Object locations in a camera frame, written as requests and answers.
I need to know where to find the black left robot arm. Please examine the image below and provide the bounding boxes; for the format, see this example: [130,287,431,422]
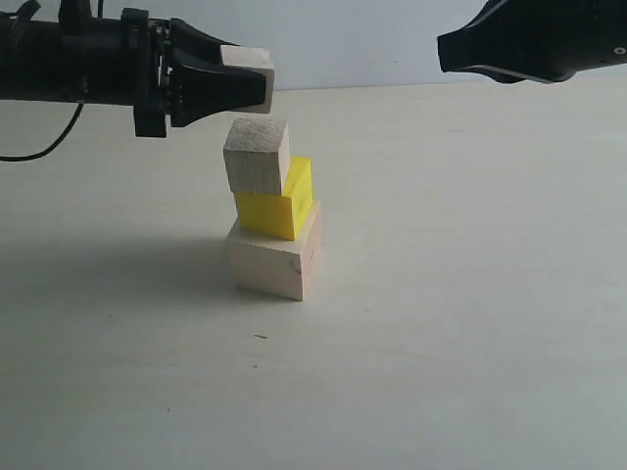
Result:
[1,1,274,138]

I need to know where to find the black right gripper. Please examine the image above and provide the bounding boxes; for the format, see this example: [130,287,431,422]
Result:
[437,1,626,84]

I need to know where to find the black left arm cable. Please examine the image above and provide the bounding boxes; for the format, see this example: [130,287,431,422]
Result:
[0,100,84,163]

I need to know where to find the small wooden cube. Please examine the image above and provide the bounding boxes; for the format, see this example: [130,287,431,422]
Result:
[220,44,275,115]

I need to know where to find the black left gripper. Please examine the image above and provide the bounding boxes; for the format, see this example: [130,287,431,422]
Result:
[58,7,267,138]

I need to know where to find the medium wooden cube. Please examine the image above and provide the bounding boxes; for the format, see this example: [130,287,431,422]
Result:
[223,117,290,195]

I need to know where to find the large wooden cube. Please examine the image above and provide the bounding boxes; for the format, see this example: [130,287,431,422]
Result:
[226,200,322,302]

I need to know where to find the yellow cube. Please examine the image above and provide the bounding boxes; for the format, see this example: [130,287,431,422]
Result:
[234,157,314,241]

